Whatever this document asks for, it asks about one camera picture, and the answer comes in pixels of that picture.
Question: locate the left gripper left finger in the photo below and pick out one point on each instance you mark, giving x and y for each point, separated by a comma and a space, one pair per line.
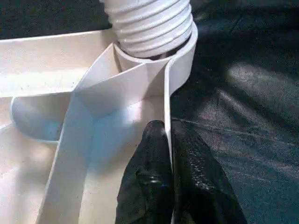
147, 182

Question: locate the white plastic table top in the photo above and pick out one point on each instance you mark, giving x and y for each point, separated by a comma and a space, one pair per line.
46, 70

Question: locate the white plastic table leg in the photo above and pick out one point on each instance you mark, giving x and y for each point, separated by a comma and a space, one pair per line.
149, 28

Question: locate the black table mat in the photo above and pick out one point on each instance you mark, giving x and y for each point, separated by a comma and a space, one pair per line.
245, 93

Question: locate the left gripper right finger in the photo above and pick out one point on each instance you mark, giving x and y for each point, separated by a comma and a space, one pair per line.
198, 186

